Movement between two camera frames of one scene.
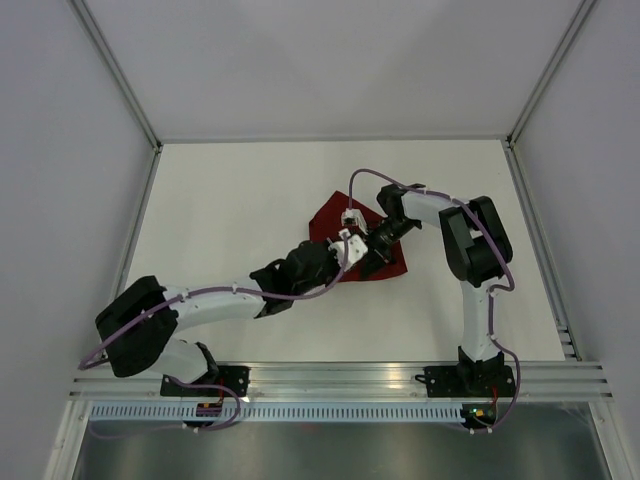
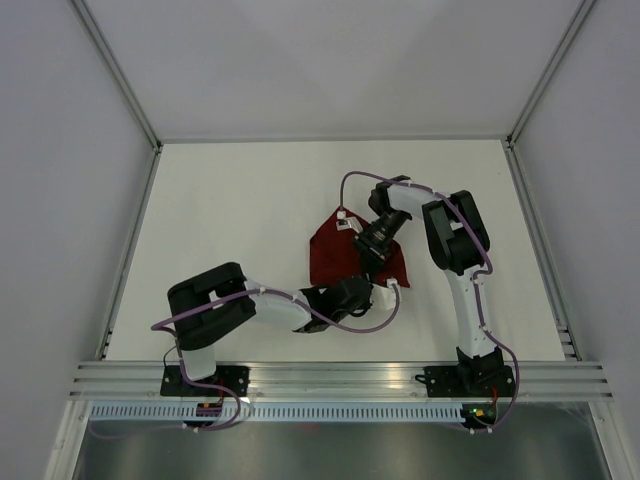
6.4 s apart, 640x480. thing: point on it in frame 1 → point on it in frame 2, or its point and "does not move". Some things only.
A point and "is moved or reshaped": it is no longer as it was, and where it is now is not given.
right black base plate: x=468 y=381 does not move
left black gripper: x=335 y=261 → x=365 y=305
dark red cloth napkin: x=324 y=223 is moved or reshaped
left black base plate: x=237 y=377 does not move
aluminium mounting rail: x=342 y=381 does not move
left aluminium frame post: x=119 y=71 does not move
